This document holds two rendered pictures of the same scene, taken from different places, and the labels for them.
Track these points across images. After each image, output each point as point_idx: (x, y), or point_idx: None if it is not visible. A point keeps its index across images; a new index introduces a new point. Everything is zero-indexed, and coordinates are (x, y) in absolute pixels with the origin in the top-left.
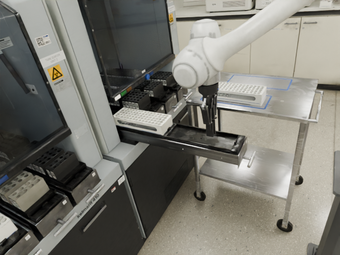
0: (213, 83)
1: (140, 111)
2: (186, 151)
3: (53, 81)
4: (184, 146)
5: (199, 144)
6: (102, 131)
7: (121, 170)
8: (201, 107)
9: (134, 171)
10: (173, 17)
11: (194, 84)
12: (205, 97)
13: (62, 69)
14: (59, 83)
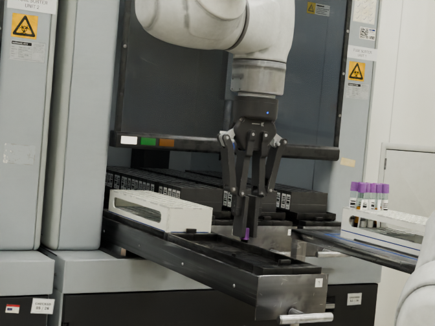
0: (253, 90)
1: (169, 196)
2: (187, 271)
3: (13, 37)
4: (186, 255)
5: (211, 251)
6: (64, 189)
7: (59, 293)
8: (218, 137)
9: (86, 319)
10: (365, 73)
11: (153, 16)
12: (235, 122)
13: (40, 28)
14: (22, 45)
